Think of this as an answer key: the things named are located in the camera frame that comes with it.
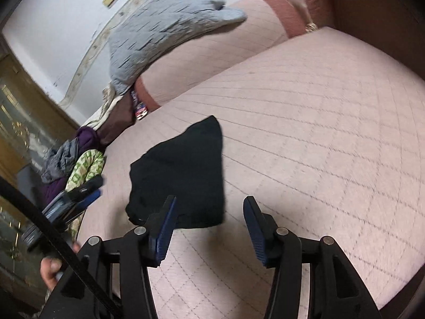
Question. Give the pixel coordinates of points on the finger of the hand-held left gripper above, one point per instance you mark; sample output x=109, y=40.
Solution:
x=88, y=184
x=88, y=199

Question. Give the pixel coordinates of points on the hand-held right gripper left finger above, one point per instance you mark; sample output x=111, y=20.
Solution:
x=166, y=229

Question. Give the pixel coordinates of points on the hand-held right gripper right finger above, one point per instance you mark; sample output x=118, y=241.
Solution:
x=255, y=232

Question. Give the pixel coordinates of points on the black pants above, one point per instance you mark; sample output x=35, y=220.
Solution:
x=179, y=172

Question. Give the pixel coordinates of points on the person's left hand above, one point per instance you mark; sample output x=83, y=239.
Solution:
x=49, y=270

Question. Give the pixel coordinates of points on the green printed blanket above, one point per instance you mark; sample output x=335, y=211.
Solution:
x=84, y=169

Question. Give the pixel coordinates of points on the grey denim jeans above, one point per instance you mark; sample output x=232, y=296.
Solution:
x=61, y=159

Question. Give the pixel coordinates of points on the purple cloth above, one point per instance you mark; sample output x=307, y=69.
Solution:
x=87, y=138

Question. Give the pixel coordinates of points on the brown cloth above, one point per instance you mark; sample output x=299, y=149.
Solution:
x=116, y=123

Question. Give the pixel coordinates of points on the cream cloth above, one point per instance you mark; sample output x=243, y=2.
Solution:
x=106, y=106

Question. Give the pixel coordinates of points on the red blue packet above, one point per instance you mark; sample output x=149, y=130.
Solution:
x=141, y=111

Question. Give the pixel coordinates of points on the wooden door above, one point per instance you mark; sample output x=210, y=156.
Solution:
x=20, y=123

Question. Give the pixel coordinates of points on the pink quilted bed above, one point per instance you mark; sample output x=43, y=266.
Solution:
x=315, y=123

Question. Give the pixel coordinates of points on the pink bolster cushion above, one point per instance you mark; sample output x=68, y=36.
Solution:
x=215, y=53

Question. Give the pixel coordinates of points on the dark wooden bed frame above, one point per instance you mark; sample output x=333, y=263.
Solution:
x=381, y=13

